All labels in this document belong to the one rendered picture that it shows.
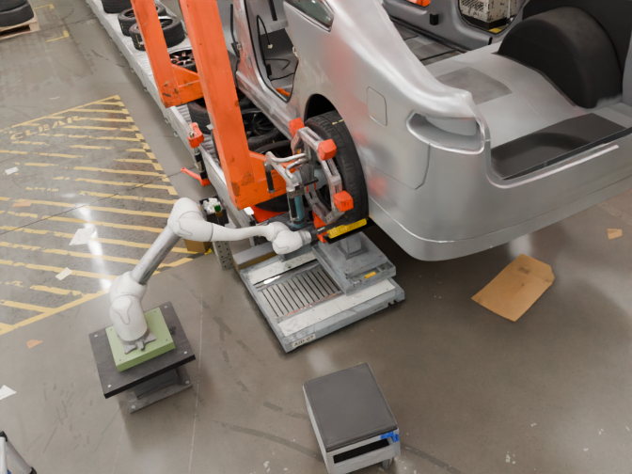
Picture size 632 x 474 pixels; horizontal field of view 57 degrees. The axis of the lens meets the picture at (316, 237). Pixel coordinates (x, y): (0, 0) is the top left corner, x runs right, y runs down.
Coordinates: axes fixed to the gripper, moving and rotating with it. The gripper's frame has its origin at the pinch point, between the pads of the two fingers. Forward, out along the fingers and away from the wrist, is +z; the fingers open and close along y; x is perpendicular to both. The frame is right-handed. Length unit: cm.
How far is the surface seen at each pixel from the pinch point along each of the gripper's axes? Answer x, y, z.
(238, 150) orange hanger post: 67, -24, -33
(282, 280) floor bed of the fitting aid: -15, -66, -31
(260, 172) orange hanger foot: 54, -40, -22
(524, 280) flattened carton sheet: -76, -12, 102
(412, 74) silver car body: 34, 111, 16
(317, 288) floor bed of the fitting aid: -29, -59, -12
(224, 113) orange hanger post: 85, -6, -37
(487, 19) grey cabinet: 194, -263, 369
